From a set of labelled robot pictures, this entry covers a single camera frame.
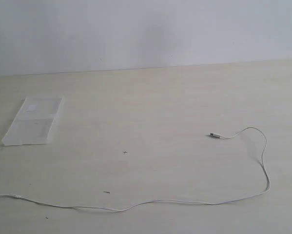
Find white wired earphones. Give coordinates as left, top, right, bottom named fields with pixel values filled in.
left=0, top=126, right=271, bottom=212

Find clear plastic storage box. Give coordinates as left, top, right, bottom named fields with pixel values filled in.
left=2, top=95, right=63, bottom=146

